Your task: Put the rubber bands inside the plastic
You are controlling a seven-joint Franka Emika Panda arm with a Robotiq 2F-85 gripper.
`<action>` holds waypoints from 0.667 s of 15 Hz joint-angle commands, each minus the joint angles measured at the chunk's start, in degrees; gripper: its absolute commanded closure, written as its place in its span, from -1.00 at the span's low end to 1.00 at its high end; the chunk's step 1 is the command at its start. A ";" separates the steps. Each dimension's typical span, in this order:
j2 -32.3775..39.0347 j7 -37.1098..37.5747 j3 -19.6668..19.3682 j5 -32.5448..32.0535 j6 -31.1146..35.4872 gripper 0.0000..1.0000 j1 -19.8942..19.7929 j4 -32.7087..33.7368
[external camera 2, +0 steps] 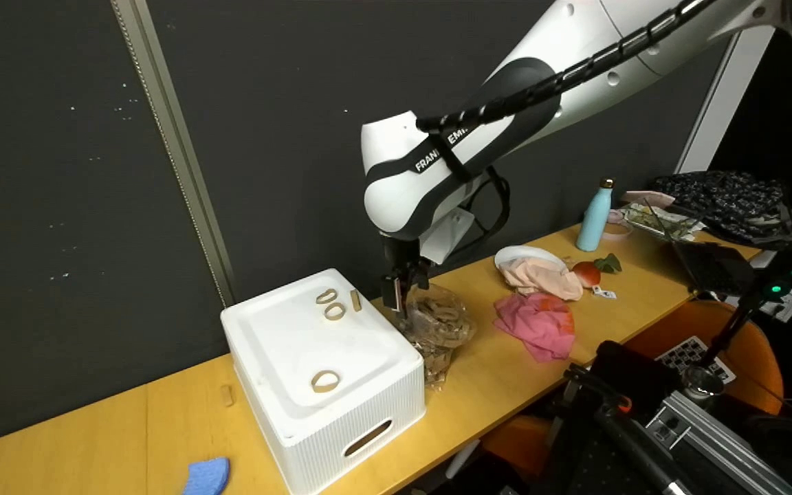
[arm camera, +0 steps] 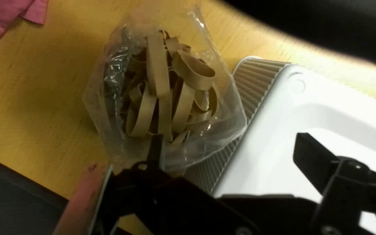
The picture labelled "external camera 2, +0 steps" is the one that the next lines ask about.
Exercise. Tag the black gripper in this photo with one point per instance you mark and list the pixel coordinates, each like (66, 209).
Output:
(408, 252)

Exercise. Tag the thin tan rubber band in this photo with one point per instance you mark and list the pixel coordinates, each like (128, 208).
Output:
(326, 311)

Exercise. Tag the wide tan rubber band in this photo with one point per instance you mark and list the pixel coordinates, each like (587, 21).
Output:
(319, 295)

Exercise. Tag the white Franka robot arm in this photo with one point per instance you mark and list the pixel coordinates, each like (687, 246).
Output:
(588, 46)

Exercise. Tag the clear bag of rubber bands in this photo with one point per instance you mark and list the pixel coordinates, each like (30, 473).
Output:
(441, 334)

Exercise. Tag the white plastic box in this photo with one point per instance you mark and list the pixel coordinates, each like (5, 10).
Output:
(294, 347)

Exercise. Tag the pale pink folded cloth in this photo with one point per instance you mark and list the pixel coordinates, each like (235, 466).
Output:
(536, 270)

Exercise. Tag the red toy vegetable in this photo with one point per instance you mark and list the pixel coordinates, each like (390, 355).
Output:
(587, 274)

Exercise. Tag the light blue bottle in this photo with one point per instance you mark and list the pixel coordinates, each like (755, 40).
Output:
(594, 222)

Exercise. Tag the pink flat dish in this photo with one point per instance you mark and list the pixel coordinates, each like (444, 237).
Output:
(649, 197)

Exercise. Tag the green printed packet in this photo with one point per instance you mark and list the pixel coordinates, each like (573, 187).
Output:
(665, 224)

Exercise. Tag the blue sponge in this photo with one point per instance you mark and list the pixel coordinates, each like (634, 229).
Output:
(207, 477)

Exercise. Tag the black white checker card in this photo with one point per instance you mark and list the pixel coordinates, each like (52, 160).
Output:
(685, 354)

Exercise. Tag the dark patterned cloth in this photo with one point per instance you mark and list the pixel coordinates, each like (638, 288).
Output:
(734, 208)

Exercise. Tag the orange plastic chair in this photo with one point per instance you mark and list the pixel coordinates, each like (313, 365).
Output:
(755, 359)

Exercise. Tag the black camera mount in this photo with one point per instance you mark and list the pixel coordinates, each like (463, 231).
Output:
(616, 387)

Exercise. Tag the aluminium wall profile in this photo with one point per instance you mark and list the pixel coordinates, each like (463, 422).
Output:
(170, 139)
(716, 101)

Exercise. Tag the aluminium rail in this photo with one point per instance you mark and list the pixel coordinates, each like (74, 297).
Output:
(707, 442)

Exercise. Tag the black tripod with camera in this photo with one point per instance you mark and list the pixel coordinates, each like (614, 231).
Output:
(744, 318)

